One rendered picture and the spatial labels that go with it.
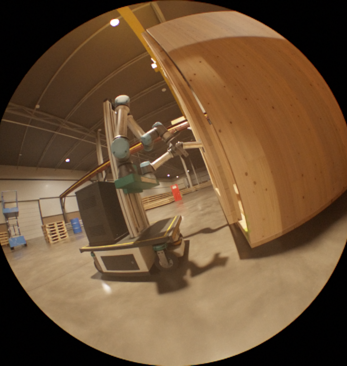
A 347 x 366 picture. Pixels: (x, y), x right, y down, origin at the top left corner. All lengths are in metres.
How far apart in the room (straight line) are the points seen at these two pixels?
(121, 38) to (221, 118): 10.28
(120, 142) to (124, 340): 1.05
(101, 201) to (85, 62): 10.90
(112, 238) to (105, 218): 0.17
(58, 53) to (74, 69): 2.04
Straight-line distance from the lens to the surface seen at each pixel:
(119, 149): 0.80
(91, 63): 11.42
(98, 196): 1.08
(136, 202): 1.30
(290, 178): 0.88
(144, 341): 0.68
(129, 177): 0.85
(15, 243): 8.84
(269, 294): 0.69
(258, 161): 0.77
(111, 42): 10.81
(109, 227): 1.06
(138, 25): 5.62
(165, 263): 0.97
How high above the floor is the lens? 0.56
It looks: 5 degrees up
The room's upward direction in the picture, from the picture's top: 18 degrees counter-clockwise
